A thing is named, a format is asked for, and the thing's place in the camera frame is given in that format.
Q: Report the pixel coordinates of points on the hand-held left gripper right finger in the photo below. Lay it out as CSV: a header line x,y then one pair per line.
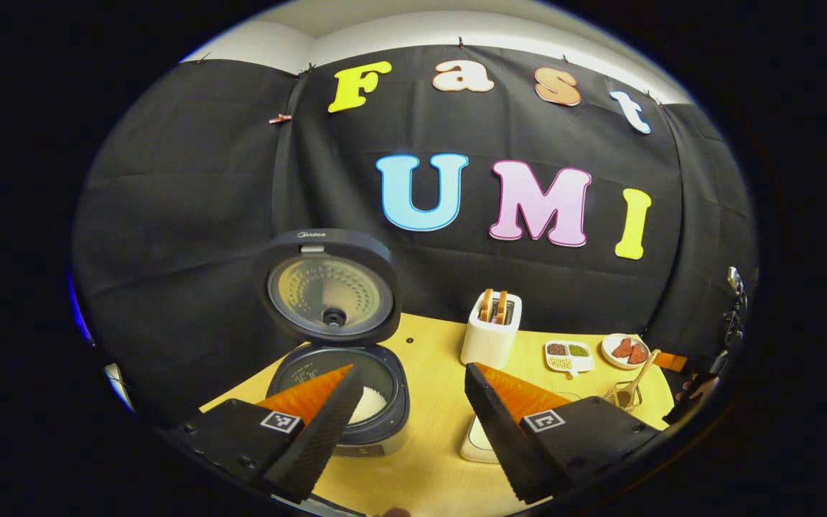
x,y
507,438

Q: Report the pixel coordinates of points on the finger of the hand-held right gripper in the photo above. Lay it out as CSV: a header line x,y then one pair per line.
x,y
670,362

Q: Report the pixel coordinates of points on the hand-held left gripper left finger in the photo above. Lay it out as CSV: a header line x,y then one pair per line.
x,y
320,438

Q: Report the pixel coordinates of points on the wooden spoon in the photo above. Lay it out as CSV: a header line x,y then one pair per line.
x,y
643,373

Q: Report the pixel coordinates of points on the white rice heap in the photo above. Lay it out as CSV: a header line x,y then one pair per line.
x,y
370,406

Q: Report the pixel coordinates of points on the dark rice cooker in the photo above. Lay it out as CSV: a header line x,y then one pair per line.
x,y
356,244

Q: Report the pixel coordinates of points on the red meat slice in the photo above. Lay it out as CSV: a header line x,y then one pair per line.
x,y
622,348
637,354

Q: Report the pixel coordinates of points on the white round plate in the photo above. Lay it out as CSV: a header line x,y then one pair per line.
x,y
608,352

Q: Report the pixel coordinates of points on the dark metal stand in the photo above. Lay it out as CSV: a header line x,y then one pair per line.
x,y
736,316

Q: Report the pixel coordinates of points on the white toaster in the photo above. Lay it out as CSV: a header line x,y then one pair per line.
x,y
489,345

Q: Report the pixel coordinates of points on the white divided grain dish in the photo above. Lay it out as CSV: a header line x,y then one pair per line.
x,y
564,359

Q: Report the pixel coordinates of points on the toast slice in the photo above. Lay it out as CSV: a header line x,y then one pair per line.
x,y
487,305
501,307

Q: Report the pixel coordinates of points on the black backdrop cloth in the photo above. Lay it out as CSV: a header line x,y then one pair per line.
x,y
169,215

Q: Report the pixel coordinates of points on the red cloth clip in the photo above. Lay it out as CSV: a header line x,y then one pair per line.
x,y
279,118

